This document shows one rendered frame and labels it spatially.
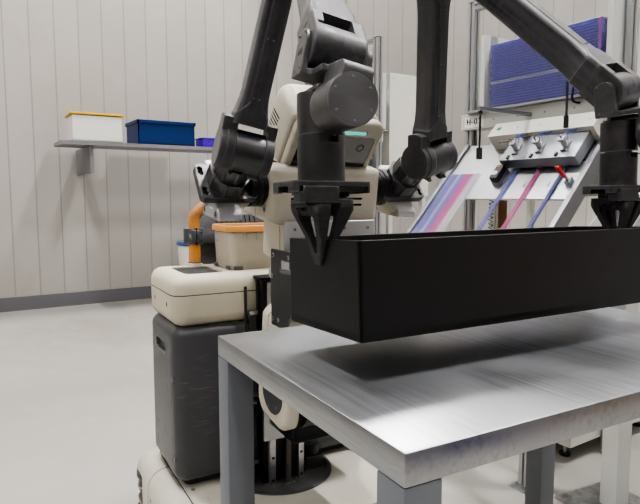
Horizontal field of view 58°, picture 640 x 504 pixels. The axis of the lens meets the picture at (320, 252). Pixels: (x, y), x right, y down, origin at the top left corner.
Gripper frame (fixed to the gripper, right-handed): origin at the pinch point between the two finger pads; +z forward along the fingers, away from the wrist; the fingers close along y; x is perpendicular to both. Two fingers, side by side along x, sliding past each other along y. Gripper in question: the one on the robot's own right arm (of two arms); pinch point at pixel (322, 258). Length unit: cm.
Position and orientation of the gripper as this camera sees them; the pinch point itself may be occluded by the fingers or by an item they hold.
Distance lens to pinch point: 70.4
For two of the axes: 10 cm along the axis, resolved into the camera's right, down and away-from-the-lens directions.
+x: -4.8, -0.5, 8.7
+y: 8.7, -0.4, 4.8
